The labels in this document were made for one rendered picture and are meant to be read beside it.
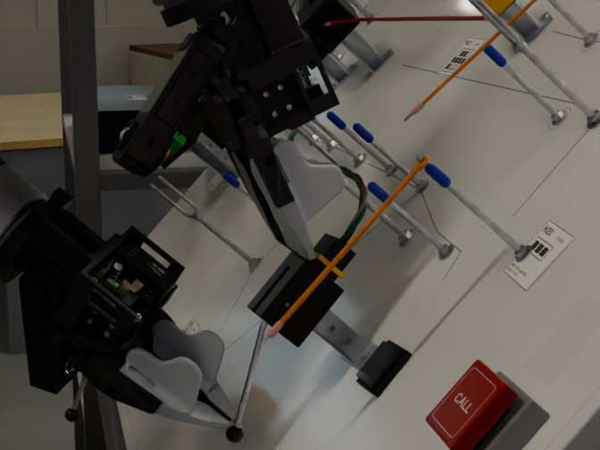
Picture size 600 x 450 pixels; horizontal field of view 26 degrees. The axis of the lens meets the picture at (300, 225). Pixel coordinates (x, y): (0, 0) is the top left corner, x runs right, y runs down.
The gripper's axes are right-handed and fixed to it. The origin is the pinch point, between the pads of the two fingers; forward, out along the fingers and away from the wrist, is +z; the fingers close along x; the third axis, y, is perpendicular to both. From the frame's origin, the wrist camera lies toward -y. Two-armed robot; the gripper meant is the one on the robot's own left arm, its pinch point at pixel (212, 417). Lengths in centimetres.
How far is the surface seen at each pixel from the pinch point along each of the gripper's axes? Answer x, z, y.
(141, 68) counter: 490, -160, -374
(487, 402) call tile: -9.1, 12.1, 26.5
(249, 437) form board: 6.0, 3.3, -6.0
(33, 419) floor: 164, -44, -240
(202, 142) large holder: 60, -24, -30
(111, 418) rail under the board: 22.4, -9.0, -36.2
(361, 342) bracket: 8.7, 5.3, 7.8
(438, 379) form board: 1.0, 10.5, 16.6
